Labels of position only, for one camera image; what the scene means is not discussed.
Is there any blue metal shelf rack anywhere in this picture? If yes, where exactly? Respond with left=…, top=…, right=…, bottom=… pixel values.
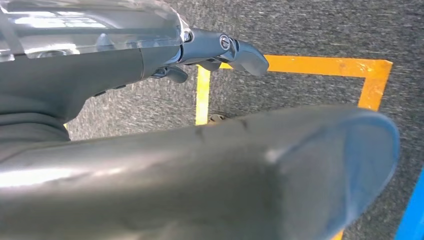
left=394, top=168, right=424, bottom=240

